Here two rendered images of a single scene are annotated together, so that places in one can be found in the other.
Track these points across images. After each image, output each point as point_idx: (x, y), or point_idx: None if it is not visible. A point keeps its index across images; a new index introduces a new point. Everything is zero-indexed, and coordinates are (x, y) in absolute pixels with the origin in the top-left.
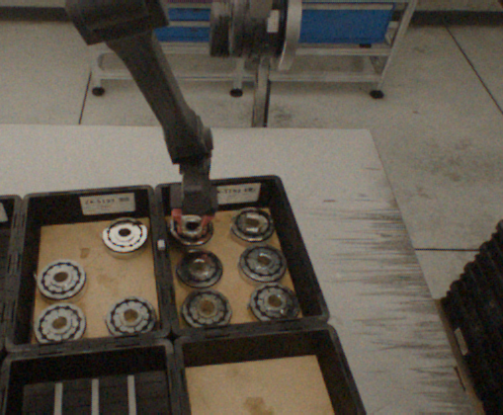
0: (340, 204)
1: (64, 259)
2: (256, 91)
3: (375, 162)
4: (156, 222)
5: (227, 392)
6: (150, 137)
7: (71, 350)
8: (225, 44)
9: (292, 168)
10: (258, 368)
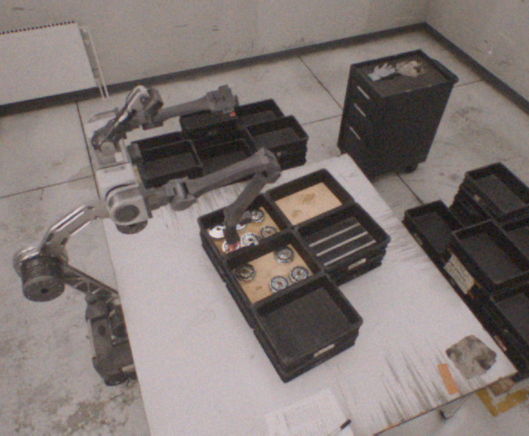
0: (167, 222)
1: (265, 293)
2: (73, 277)
3: None
4: (244, 250)
5: (294, 222)
6: (138, 320)
7: (313, 252)
8: (64, 278)
9: (146, 244)
10: None
